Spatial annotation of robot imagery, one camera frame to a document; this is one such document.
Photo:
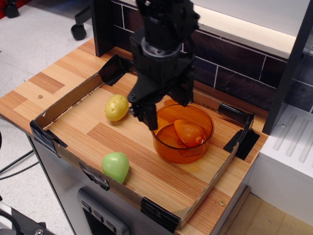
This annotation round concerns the grey control panel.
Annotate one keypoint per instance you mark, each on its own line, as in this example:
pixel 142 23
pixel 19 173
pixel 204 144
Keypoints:
pixel 100 220

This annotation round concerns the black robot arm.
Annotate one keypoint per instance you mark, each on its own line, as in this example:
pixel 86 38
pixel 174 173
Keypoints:
pixel 168 22

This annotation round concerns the dark grey vertical post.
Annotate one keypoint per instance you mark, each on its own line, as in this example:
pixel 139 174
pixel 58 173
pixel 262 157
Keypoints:
pixel 300 51

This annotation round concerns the black office chair base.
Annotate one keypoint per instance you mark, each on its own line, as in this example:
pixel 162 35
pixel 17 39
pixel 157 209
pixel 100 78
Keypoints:
pixel 78 30

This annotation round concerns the yellow toy potato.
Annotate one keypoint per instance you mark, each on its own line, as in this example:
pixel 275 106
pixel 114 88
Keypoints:
pixel 116 107

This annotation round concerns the cardboard fence with black tape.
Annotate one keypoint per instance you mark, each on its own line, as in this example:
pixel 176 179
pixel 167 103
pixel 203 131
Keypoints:
pixel 71 136

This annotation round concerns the orange transparent plastic pot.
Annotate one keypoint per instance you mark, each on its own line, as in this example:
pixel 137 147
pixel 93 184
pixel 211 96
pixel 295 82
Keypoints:
pixel 167 143

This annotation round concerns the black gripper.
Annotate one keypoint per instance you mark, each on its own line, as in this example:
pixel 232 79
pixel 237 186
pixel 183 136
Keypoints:
pixel 160 72

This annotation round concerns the white toy sink drainboard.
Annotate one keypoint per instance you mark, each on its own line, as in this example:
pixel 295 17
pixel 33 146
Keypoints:
pixel 291 141

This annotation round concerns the black clamp with screw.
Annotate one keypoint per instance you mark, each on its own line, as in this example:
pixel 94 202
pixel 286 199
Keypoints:
pixel 13 222

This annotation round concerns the green toy pear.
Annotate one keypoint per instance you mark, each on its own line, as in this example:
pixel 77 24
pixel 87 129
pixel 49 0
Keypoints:
pixel 116 166

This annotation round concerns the orange toy carrot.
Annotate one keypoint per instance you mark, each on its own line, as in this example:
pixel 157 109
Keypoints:
pixel 190 133

